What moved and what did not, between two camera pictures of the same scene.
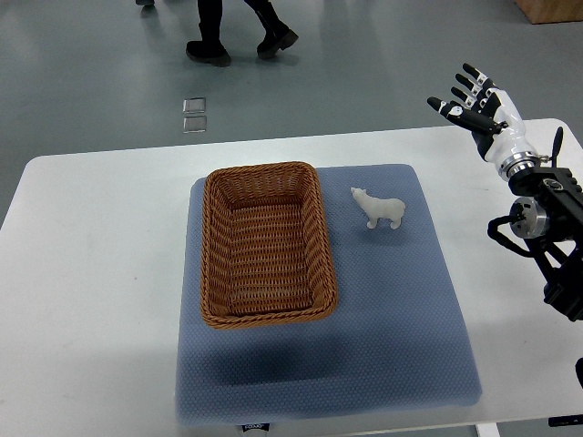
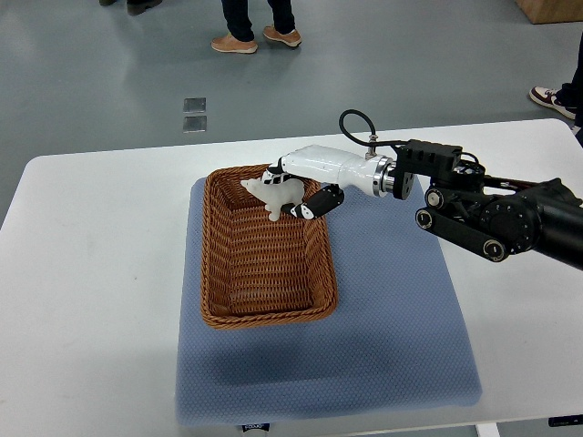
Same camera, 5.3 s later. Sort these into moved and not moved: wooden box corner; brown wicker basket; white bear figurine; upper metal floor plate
Moved: white bear figurine
Not moved: brown wicker basket; upper metal floor plate; wooden box corner
